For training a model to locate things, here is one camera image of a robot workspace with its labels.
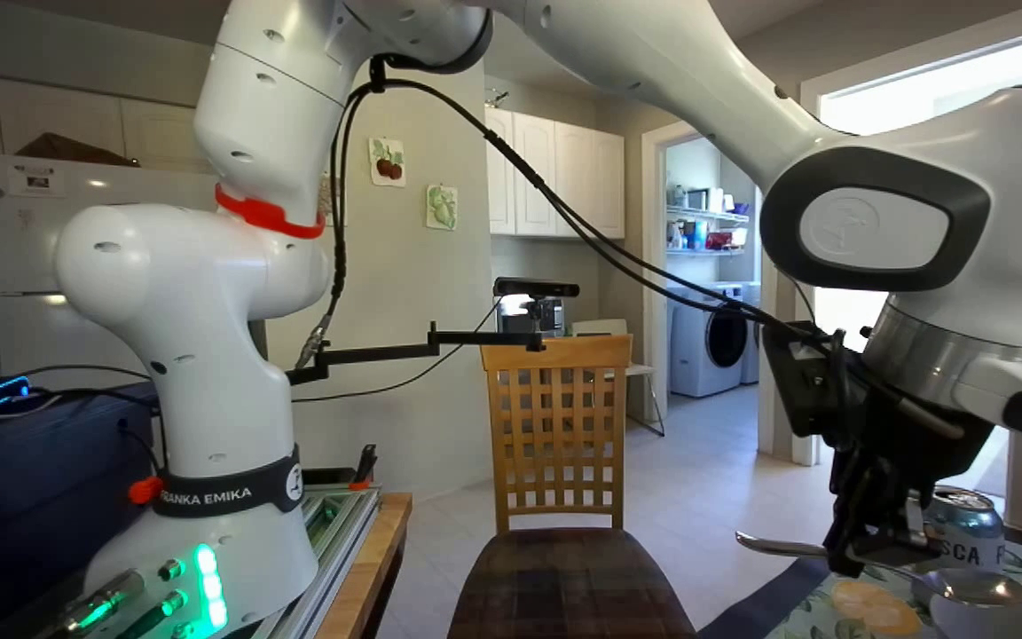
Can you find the dark blue bag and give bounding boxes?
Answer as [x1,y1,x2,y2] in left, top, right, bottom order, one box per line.
[0,386,158,621]

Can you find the lemon print tablecloth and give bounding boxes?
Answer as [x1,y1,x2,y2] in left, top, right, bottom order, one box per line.
[701,535,1022,639]

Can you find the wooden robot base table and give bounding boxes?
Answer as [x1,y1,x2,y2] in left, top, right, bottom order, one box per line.
[316,492,411,639]

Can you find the white washing machine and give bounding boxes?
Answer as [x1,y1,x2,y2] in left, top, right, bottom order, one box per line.
[668,283,749,399]

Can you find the wooden lattice chair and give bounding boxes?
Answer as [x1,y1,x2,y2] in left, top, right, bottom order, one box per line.
[446,337,693,639]

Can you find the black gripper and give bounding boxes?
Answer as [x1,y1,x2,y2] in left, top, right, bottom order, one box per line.
[762,323,993,575]

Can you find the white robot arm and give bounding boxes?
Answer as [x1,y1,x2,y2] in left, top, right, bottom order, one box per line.
[56,0,1022,639]

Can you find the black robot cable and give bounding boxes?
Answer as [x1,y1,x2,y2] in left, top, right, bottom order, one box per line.
[292,48,846,382]

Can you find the silver soda can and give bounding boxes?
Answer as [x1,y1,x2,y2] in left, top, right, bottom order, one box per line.
[928,485,1005,569]

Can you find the black camera on boom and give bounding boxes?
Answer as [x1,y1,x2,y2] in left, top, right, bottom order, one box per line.
[288,278,579,382]

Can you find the white refrigerator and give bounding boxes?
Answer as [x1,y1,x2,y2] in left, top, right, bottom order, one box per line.
[0,157,215,392]

